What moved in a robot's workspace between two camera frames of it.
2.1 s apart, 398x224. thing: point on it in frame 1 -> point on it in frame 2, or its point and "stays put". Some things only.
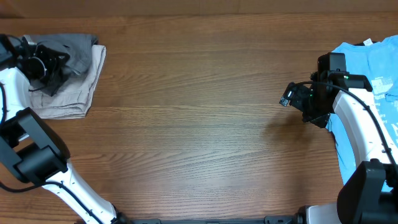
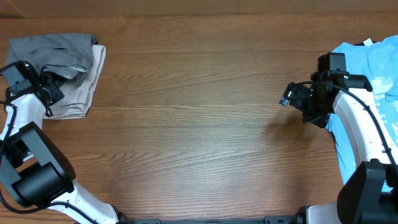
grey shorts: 79,46 stays put
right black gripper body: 315,107 stays put
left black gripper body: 45,66 -> 52,91
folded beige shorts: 72,98 stays put
